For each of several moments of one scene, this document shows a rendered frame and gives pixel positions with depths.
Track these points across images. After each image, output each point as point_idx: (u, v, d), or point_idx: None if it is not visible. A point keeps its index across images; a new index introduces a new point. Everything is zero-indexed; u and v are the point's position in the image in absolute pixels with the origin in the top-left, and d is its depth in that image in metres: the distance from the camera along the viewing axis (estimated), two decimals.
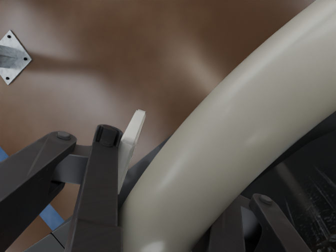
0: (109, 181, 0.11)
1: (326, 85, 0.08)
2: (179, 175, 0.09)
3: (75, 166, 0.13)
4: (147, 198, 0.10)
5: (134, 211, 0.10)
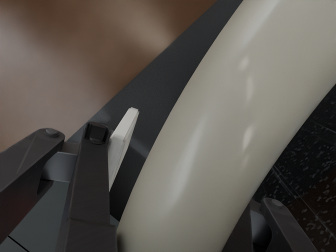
0: (99, 179, 0.11)
1: None
2: (211, 120, 0.07)
3: (63, 163, 0.13)
4: (171, 160, 0.07)
5: (154, 181, 0.07)
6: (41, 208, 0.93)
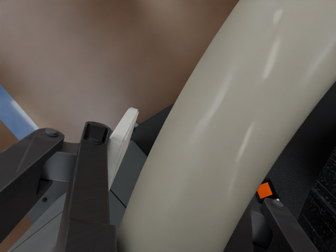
0: (99, 179, 0.11)
1: None
2: (224, 95, 0.07)
3: (62, 163, 0.13)
4: (182, 138, 0.07)
5: (164, 160, 0.07)
6: (136, 180, 0.89)
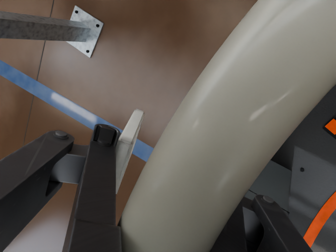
0: (107, 181, 0.11)
1: None
2: None
3: (72, 165, 0.13)
4: None
5: None
6: None
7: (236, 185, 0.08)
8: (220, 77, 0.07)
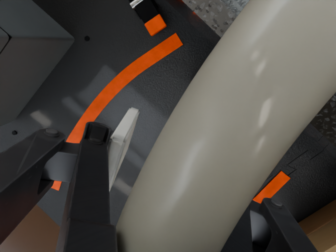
0: (100, 179, 0.11)
1: None
2: None
3: (63, 163, 0.13)
4: None
5: None
6: None
7: (253, 177, 0.07)
8: (236, 54, 0.07)
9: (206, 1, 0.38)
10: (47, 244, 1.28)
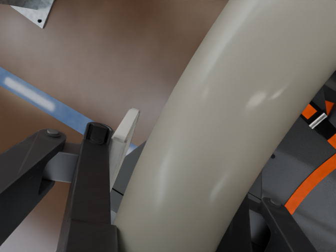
0: (101, 179, 0.11)
1: None
2: None
3: (64, 164, 0.13)
4: None
5: None
6: None
7: (276, 122, 0.07)
8: None
9: None
10: None
